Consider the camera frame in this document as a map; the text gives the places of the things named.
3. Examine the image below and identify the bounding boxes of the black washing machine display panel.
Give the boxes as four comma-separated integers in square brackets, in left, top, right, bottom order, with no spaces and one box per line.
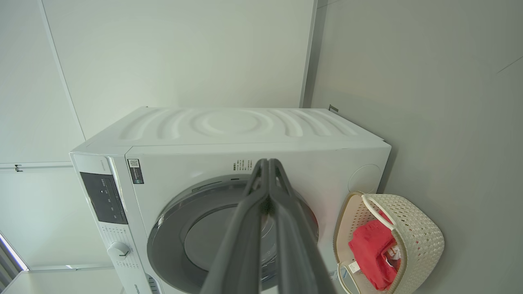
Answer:
[80,171,128,225]

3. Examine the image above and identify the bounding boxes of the black QR code sticker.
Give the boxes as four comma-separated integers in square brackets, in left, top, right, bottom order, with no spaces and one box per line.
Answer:
[127,158,144,184]

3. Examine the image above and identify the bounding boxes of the black round glass washer door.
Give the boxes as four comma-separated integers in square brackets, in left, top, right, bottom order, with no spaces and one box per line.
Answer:
[146,175,319,294]

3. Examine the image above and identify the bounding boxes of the white partition panel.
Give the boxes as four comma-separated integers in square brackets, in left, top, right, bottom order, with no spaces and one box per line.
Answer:
[41,0,318,141]

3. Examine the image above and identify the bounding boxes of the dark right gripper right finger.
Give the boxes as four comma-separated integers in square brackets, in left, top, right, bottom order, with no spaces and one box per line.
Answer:
[270,158,338,294]

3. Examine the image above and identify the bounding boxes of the cream perforated laundry basket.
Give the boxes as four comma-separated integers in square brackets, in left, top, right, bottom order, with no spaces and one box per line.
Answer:
[333,191,445,294]

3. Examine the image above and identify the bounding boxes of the white washing machine dial knob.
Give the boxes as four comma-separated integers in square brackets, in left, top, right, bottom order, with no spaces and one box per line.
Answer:
[107,241,131,261]

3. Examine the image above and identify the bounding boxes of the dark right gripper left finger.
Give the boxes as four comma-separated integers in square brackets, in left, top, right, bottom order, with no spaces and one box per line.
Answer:
[200,158,271,294]

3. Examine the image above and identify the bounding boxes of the white front-load washing machine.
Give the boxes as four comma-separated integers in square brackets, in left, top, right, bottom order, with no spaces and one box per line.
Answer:
[69,107,392,294]

